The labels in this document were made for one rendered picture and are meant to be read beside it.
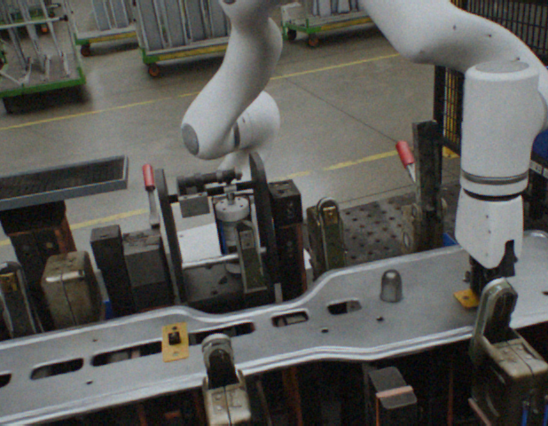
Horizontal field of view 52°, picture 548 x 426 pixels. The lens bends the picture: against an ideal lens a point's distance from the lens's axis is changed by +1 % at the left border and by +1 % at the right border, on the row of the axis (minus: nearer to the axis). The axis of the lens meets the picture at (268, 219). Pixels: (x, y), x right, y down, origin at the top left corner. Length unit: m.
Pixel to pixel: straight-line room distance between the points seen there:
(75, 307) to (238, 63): 0.52
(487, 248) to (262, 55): 0.53
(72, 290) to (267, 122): 0.57
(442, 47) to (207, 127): 0.55
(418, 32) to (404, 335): 0.41
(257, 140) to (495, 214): 0.64
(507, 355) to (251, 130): 0.73
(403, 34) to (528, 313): 0.43
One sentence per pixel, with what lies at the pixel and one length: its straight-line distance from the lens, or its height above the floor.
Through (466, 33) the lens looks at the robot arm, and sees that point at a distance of 0.82.
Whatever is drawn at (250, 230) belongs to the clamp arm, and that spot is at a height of 1.09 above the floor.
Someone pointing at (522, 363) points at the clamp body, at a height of 1.05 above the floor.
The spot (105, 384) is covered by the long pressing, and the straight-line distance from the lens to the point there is 0.84.
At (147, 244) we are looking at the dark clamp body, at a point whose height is 1.08.
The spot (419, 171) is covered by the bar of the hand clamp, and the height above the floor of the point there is 1.14.
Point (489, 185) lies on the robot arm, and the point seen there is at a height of 1.20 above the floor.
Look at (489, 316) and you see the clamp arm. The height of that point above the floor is 1.08.
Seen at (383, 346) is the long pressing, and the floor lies 1.00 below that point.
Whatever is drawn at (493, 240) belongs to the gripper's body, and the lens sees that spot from 0.81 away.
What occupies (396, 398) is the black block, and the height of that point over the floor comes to 0.99.
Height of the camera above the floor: 1.53
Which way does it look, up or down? 27 degrees down
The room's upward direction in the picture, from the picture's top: 7 degrees counter-clockwise
